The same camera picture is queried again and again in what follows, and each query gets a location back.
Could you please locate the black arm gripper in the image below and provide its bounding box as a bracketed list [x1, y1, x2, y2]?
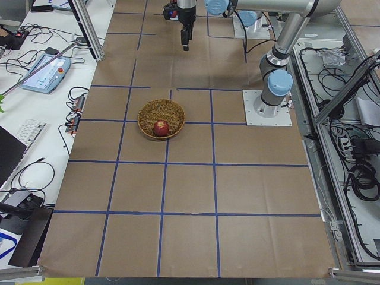
[178, 6, 196, 51]

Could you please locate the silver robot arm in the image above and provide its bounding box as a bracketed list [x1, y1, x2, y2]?
[237, 10, 264, 29]
[204, 0, 341, 118]

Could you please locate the round wicker basket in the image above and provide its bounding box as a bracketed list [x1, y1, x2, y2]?
[137, 99, 185, 141]

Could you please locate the dark red apple in basket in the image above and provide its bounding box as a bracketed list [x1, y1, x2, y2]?
[153, 120, 170, 137]

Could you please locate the blue teach pendant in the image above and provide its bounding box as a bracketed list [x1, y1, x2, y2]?
[20, 56, 71, 94]

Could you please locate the white keyboard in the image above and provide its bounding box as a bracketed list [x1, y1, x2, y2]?
[15, 119, 46, 151]

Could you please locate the metal rod with green tip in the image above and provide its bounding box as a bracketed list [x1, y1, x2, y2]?
[1, 40, 78, 102]

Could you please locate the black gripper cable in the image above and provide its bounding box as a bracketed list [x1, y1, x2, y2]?
[234, 8, 278, 54]

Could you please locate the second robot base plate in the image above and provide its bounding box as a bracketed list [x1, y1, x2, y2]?
[232, 15, 271, 40]

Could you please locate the aluminium frame post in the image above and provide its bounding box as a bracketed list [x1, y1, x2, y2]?
[68, 0, 105, 62]

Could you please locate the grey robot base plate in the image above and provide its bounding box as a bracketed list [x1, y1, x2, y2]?
[242, 90, 292, 127]

